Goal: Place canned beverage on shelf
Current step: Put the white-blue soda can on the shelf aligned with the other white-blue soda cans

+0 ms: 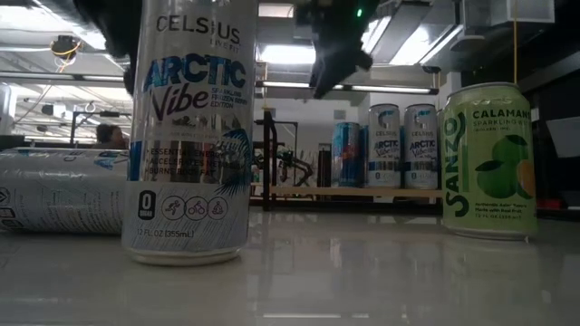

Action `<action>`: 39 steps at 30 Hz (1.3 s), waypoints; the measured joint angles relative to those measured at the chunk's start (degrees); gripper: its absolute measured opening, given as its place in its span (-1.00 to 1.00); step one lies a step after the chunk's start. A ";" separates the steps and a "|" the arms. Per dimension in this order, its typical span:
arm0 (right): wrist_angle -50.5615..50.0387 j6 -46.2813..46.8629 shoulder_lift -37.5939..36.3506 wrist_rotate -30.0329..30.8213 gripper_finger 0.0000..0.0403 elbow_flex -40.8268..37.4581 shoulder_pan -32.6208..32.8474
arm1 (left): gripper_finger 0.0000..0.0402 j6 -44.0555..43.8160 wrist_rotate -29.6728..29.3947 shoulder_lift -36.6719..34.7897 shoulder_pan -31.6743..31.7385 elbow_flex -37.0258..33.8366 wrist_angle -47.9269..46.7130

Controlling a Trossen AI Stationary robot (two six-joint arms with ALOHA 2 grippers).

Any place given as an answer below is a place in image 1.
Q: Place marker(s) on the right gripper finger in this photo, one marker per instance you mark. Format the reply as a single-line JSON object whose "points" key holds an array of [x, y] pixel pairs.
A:
{"points": [[326, 81]]}

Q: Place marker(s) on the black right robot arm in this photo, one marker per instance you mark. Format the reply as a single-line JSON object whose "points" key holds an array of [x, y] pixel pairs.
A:
{"points": [[326, 11]]}

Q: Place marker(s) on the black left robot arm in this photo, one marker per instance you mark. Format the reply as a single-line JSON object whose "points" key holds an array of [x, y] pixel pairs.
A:
{"points": [[113, 22]]}

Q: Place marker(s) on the ceiling light panel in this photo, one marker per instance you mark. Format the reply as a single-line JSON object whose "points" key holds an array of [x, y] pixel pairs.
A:
{"points": [[285, 54]]}

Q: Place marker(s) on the person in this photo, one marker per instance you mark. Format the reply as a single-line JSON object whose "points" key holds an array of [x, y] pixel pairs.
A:
{"points": [[109, 136]]}

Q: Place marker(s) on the long tube light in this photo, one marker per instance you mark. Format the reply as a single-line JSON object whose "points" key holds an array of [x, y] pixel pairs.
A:
{"points": [[389, 89]]}

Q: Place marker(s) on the black box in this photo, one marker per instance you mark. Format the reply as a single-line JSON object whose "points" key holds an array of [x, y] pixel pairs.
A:
{"points": [[324, 165]]}

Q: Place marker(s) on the black partition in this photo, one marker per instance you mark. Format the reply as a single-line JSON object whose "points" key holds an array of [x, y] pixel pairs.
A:
{"points": [[13, 142]]}

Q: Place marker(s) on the white ceiling box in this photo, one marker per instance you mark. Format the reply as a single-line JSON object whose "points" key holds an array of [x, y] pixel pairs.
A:
{"points": [[528, 11]]}

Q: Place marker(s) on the green Sanzo Calamansi can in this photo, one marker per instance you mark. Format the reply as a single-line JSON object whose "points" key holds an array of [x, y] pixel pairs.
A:
{"points": [[489, 181]]}

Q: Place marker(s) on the grey panel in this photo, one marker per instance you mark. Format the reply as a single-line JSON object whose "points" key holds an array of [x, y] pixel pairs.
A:
{"points": [[566, 136]]}

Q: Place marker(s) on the red object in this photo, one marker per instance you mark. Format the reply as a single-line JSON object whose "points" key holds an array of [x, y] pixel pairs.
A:
{"points": [[549, 204]]}

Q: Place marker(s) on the silver ceiling duct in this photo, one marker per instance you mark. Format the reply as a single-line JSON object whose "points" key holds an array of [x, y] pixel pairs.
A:
{"points": [[54, 9]]}

